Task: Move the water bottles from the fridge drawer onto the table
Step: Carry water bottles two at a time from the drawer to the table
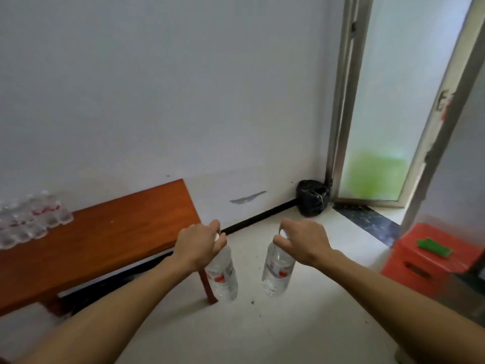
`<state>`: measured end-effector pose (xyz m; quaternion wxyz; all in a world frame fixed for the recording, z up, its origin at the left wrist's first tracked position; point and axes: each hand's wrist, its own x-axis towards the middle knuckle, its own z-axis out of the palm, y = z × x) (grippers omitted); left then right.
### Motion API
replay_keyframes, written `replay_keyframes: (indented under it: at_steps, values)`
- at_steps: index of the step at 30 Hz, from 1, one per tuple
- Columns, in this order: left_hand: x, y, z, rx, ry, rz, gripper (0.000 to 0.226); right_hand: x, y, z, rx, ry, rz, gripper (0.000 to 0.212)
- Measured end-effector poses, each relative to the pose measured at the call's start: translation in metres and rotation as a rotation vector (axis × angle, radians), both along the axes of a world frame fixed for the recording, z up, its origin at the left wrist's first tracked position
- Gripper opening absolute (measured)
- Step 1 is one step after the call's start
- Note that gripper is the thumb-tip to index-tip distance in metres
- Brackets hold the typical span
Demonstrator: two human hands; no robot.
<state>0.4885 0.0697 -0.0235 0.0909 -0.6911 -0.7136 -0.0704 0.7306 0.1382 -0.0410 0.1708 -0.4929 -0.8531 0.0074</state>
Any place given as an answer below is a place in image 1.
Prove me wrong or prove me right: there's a person's left hand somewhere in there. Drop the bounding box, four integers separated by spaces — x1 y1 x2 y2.
171 219 228 273

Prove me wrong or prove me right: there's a person's right hand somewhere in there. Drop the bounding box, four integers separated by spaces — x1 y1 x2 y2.
273 218 336 268

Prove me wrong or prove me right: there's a clear plastic water bottle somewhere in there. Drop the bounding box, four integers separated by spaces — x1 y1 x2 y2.
261 230 296 297
205 233 239 302

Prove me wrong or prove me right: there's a person's left forearm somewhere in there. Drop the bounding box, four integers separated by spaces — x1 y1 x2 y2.
15 252 198 364

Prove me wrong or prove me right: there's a person's right forearm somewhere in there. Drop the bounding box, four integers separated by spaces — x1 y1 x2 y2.
314 249 485 364

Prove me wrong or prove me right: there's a black plastic bag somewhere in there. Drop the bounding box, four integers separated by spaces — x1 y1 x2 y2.
296 179 330 217

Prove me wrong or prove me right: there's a brown wooden bench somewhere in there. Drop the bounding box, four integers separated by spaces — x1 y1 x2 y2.
0 179 219 317

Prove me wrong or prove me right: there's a red plastic stool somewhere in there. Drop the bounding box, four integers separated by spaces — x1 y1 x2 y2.
381 223 484 298

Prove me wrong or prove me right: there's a green rectangular block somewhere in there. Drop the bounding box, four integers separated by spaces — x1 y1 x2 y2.
417 238 453 257

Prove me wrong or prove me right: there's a frosted glass door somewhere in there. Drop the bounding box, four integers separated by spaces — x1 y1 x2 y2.
338 0 475 202

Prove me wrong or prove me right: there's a pack of clear water bottles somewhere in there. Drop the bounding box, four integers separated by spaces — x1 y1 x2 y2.
0 190 74 250

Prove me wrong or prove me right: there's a metal door frame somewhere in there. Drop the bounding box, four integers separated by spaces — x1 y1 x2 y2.
327 0 374 203

